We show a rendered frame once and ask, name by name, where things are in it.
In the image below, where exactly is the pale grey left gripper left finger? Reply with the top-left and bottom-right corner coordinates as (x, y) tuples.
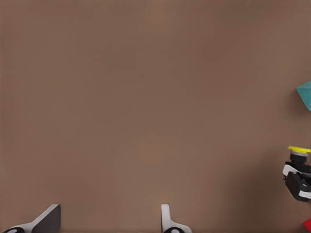
(0, 203), (62, 233)

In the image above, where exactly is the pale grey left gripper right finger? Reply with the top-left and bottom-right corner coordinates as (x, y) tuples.
(160, 203), (193, 233)

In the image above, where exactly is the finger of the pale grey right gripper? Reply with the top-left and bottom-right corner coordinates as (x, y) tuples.
(282, 164), (311, 182)

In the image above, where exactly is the yellow-capped black cylinder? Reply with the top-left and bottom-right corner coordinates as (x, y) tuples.
(287, 145), (311, 170)

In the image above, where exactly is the red object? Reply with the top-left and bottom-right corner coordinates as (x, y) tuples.
(301, 217), (311, 233)

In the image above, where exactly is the teal angular object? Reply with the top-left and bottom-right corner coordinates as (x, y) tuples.
(295, 80), (311, 112)

